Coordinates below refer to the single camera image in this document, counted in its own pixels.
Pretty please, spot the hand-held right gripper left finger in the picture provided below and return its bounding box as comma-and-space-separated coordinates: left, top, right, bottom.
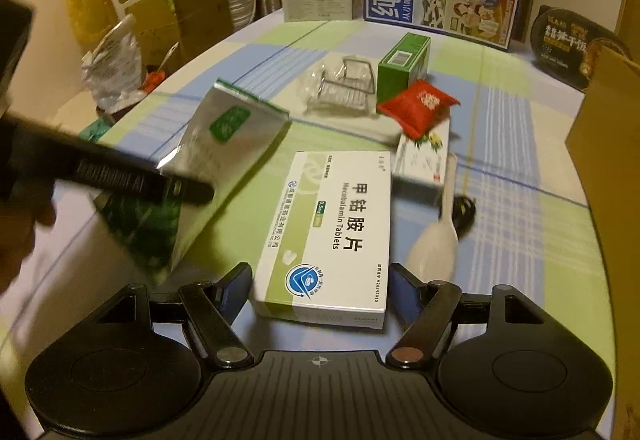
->
95, 262, 256, 368

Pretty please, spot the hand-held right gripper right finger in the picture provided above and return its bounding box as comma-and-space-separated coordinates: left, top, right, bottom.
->
385, 262, 546, 368

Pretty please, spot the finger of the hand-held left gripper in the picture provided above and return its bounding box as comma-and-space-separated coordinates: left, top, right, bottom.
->
157, 172, 216, 206

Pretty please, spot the silver foil pouch green label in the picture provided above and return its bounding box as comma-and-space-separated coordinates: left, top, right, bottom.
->
94, 79, 291, 286

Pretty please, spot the large white green medicine box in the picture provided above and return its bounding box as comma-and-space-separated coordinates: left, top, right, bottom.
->
252, 151, 392, 332

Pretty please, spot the white ointment box bird print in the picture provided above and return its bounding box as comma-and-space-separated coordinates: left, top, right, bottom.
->
392, 129, 451, 186

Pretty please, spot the red packet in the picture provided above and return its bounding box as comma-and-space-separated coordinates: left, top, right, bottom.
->
376, 80, 460, 141

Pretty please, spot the brown cardboard box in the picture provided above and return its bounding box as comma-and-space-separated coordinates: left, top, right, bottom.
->
565, 45, 640, 233

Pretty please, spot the checked cloth covered desktop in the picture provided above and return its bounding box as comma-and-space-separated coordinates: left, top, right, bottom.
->
50, 12, 608, 371

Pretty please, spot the person's left hand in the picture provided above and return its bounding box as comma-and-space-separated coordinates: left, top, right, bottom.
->
0, 202, 56, 293

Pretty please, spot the small green packet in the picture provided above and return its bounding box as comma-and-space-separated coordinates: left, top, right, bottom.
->
80, 116, 116, 142

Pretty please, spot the white plastic spoon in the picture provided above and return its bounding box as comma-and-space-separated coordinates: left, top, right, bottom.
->
404, 152, 459, 282

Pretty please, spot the small black clip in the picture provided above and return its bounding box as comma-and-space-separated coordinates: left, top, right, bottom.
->
449, 196, 477, 233

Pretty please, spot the crumpled clear plastic bag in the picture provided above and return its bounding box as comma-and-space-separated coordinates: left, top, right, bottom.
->
81, 14, 147, 113

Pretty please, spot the white cardboard hanger package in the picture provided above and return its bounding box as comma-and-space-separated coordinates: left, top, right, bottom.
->
109, 0, 170, 38

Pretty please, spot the striped shopping bag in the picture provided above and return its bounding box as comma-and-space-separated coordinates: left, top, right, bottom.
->
225, 0, 262, 28

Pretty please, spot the green carton box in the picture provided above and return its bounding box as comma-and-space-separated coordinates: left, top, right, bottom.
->
376, 33, 432, 106

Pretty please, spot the black instant meal bowl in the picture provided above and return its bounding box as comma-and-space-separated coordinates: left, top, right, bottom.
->
530, 5, 632, 94

